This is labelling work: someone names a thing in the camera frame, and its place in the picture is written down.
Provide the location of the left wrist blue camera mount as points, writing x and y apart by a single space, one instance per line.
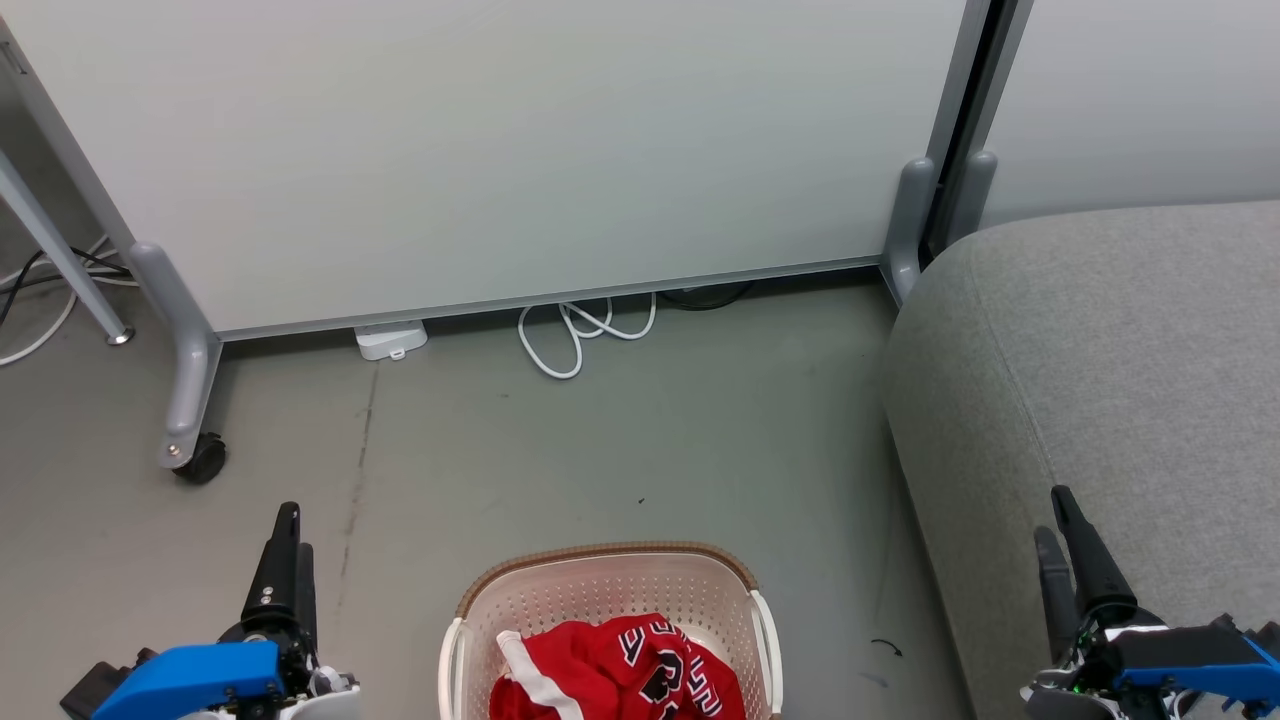
190 680

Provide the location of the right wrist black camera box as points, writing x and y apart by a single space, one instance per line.
1250 630

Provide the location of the small black curved scrap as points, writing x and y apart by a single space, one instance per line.
890 645

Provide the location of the right wrist blue camera mount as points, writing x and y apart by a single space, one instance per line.
1190 655

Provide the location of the white power adapter box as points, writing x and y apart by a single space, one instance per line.
392 340

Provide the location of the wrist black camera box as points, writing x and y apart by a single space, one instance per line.
95 685
1250 630

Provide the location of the red lettered basketball jersey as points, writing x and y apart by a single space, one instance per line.
620 675

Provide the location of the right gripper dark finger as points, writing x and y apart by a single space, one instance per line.
1056 590
1095 570

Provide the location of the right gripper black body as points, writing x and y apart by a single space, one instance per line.
1085 690

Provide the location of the grey fabric sofa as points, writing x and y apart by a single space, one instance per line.
1120 350

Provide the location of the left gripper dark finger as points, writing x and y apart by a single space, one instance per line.
282 560
307 590

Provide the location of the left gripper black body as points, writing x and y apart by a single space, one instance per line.
300 655

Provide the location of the grey partition foot with caster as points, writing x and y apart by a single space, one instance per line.
185 340

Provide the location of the grey metal table leg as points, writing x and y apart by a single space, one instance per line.
60 255

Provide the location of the wide white partition panel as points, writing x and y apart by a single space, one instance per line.
500 150

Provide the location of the wrist blue camera mount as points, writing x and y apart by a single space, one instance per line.
190 680
1190 655

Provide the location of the cream perforated laundry basket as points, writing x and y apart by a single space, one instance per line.
600 585

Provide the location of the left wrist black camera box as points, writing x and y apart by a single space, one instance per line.
95 685

